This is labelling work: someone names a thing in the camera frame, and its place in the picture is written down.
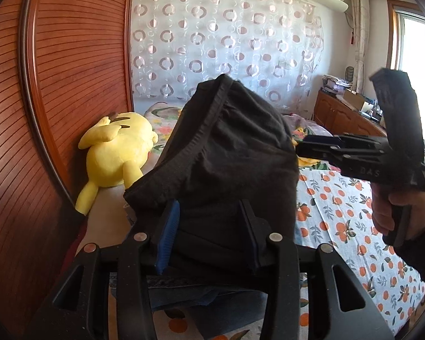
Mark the blue jeans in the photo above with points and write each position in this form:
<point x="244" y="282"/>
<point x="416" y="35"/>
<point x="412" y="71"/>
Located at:
<point x="187" y="292"/>

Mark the yellow plush toy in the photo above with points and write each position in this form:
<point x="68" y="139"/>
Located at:
<point x="113" y="148"/>

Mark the sheer circle-patterned curtain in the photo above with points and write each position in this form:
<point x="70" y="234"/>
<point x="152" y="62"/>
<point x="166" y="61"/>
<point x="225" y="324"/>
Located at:
<point x="216" y="35"/>

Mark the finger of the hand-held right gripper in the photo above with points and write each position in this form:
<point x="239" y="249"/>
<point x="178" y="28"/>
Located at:
<point x="327" y="142"/>
<point x="318" y="156"/>

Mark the orange-fruit print bedsheet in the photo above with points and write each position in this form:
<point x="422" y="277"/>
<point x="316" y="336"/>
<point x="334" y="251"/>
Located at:
<point x="340" y="219"/>

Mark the person's right hand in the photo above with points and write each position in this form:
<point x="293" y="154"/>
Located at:
<point x="382" y="212"/>

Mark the beige window curtain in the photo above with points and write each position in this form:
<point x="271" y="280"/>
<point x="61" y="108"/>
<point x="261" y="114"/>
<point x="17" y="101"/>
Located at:
<point x="357" y="42"/>

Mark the black mesh pen holder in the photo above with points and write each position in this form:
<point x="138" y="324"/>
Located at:
<point x="350" y="74"/>

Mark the black pants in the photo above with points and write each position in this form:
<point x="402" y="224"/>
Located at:
<point x="226" y="156"/>

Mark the brown wooden cabinet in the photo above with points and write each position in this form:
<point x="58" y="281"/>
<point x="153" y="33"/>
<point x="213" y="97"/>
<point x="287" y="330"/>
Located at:
<point x="336" y="117"/>

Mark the clutter of boxes and bottles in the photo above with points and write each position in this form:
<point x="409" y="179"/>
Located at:
<point x="354" y="99"/>

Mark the wooden headboard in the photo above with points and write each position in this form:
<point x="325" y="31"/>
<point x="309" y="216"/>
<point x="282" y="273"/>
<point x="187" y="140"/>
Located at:
<point x="56" y="78"/>

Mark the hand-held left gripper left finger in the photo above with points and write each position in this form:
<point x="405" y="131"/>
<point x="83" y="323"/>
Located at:
<point x="167" y="237"/>

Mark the bright window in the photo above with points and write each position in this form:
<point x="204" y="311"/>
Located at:
<point x="414" y="42"/>

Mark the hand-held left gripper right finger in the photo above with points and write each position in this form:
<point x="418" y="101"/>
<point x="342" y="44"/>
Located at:
<point x="250" y="246"/>

